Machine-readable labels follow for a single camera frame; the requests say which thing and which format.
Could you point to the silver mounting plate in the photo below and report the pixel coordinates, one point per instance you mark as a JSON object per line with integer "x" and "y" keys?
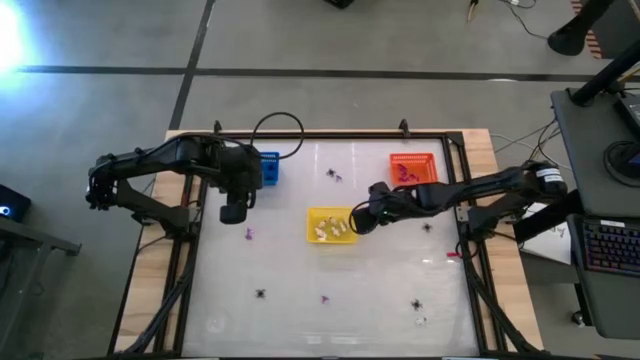
{"x": 462, "y": 214}

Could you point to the black stand pole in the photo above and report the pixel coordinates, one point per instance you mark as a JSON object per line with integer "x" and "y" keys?
{"x": 607, "y": 75}

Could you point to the orange plastic basket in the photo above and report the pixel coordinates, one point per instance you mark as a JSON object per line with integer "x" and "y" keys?
{"x": 425, "y": 165}

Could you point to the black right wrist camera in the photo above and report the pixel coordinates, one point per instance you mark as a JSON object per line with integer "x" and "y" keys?
{"x": 378, "y": 190}

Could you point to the black stand leg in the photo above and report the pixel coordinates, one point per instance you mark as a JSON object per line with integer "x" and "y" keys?
{"x": 547, "y": 219}

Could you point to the blue plastic basket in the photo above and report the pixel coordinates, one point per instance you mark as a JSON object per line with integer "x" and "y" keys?
{"x": 272, "y": 165}

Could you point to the grey desk top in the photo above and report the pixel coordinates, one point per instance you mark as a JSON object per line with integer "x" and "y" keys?
{"x": 585, "y": 165}

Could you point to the red white striped mat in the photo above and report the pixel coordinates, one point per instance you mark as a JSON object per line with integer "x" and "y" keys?
{"x": 592, "y": 44}

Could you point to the black stand foot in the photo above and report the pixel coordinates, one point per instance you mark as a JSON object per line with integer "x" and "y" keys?
{"x": 567, "y": 40}

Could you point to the backlit black keyboard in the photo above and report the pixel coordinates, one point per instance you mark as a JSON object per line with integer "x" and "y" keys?
{"x": 610, "y": 247}

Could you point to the grey metal stand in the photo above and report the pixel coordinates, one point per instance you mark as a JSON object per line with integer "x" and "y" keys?
{"x": 35, "y": 239}

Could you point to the grey cart table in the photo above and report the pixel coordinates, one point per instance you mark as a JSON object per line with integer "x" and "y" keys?
{"x": 610, "y": 310}

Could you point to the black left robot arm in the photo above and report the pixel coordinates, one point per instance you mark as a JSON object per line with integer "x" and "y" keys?
{"x": 150, "y": 155}

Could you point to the yellow plastic basket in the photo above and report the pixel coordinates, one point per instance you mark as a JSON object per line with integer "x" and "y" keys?
{"x": 315, "y": 240}

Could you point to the black round monitor base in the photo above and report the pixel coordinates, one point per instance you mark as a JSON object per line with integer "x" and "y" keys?
{"x": 620, "y": 160}

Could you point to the black caster wheel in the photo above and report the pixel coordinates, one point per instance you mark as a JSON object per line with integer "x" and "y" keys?
{"x": 578, "y": 318}

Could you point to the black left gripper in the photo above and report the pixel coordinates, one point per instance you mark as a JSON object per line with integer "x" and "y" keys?
{"x": 240, "y": 172}

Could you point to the red tag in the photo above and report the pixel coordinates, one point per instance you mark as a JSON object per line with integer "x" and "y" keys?
{"x": 454, "y": 254}

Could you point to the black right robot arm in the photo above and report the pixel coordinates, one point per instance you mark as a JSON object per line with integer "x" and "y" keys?
{"x": 490, "y": 187}

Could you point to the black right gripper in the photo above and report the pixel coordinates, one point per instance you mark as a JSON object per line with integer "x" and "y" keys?
{"x": 390, "y": 207}

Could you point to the white paper box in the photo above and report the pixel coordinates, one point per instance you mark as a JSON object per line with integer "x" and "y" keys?
{"x": 550, "y": 247}

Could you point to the black device with blue light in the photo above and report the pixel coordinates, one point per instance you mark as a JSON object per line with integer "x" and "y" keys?
{"x": 15, "y": 200}

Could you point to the black frame clamp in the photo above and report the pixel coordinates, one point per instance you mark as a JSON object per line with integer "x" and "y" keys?
{"x": 404, "y": 129}
{"x": 217, "y": 127}

